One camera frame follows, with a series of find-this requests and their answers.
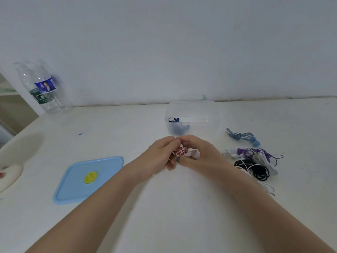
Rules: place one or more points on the clear plastic water bottle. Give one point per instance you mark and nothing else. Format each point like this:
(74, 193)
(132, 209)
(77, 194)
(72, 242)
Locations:
(43, 88)

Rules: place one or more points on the black earphones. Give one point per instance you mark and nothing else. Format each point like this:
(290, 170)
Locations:
(259, 171)

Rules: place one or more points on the white earphones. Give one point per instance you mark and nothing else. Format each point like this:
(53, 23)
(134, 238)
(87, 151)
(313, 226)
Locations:
(266, 162)

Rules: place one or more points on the purple earphones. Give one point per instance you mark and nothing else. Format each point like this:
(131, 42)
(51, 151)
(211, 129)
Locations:
(247, 152)

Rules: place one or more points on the person's left thumb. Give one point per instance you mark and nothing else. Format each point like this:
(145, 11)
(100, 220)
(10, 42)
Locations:
(172, 164)

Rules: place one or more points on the light blue container lid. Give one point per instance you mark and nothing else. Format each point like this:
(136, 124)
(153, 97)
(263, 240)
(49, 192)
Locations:
(79, 181)

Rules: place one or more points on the clear plastic container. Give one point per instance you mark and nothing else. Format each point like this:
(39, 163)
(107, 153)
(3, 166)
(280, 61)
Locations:
(194, 115)

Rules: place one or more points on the pink earphones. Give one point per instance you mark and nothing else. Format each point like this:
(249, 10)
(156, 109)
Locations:
(184, 151)

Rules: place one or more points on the person's left hand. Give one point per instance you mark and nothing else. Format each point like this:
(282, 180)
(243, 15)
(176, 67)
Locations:
(152, 158)

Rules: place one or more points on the white desk fan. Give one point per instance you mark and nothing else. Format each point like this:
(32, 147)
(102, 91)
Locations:
(11, 171)

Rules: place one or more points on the teal earphones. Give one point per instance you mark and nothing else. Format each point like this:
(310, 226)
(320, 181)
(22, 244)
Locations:
(243, 136)

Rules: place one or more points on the person's right forearm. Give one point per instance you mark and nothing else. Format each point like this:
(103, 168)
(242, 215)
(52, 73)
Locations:
(268, 213)

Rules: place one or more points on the wooden shelf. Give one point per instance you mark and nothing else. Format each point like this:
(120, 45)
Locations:
(13, 113)

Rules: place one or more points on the person's left forearm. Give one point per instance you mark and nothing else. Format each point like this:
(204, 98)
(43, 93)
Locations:
(94, 208)

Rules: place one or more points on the person's right thumb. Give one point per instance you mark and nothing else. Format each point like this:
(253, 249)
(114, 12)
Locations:
(185, 161)

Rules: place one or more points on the dark blue earphones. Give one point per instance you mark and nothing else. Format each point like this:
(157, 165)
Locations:
(180, 127)

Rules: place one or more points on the person's right hand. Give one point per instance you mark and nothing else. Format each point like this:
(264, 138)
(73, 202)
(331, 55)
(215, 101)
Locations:
(205, 160)

